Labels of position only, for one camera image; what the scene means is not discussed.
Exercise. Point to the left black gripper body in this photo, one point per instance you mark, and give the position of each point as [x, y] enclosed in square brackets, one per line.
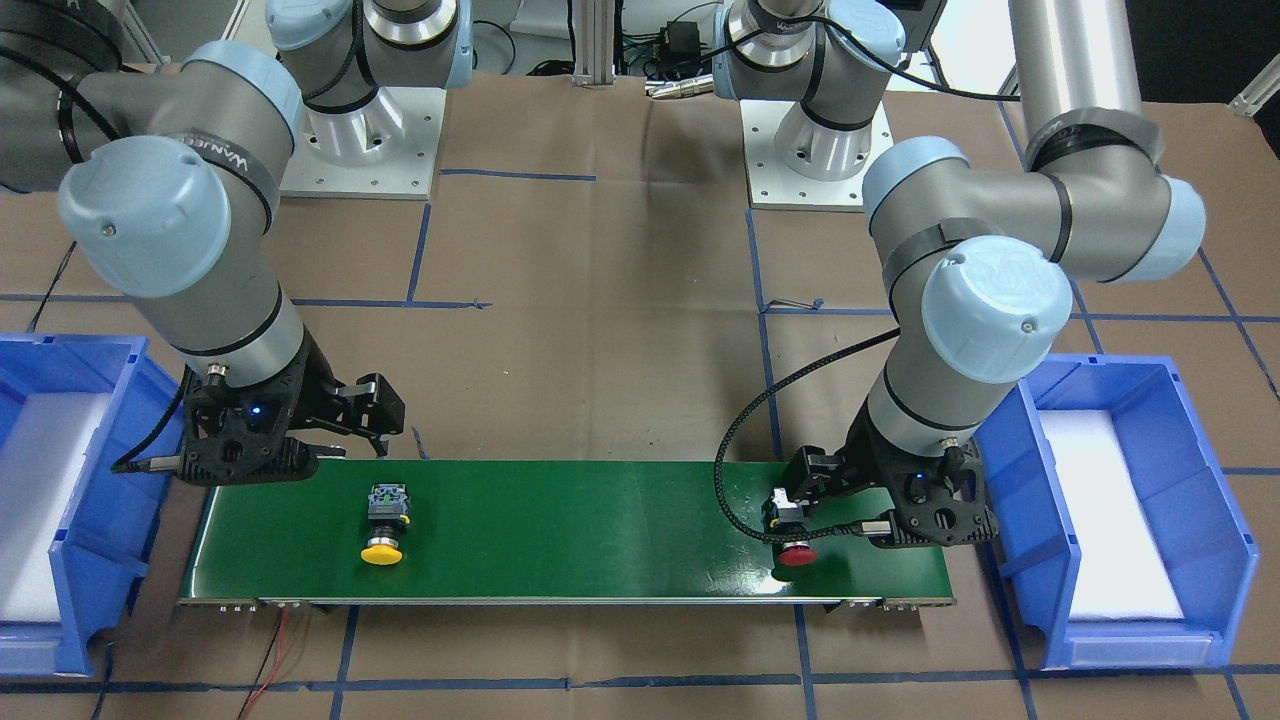
[862, 452]

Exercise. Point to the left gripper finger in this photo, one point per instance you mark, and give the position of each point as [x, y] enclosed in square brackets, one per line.
[792, 512]

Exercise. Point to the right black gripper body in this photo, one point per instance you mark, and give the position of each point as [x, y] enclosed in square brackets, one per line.
[308, 388]

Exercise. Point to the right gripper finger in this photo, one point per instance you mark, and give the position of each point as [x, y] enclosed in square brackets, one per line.
[380, 444]
[312, 453]

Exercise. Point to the red mushroom push button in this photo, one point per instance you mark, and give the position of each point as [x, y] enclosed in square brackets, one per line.
[792, 553]

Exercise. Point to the yellow mushroom push button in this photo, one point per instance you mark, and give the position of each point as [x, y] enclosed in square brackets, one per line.
[388, 510]

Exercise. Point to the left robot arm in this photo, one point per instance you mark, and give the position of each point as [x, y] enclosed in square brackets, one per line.
[977, 267]

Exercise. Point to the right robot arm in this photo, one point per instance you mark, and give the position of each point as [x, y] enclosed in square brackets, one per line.
[168, 182]

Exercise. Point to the blue bin with buttons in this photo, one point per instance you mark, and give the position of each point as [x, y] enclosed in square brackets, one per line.
[1200, 533]

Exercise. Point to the green conveyor belt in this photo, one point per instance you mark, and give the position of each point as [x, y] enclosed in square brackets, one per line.
[521, 532]

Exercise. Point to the white foam pad destination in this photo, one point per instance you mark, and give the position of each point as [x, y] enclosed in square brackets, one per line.
[41, 461]

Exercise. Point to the blue destination bin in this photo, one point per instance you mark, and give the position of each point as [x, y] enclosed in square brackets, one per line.
[99, 553]

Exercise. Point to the white foam pad source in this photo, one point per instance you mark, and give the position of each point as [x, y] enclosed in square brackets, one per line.
[1120, 576]

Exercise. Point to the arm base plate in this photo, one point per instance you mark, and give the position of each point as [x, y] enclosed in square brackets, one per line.
[386, 150]
[794, 164]

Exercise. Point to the aluminium frame post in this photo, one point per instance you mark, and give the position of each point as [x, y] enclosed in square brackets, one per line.
[594, 32]

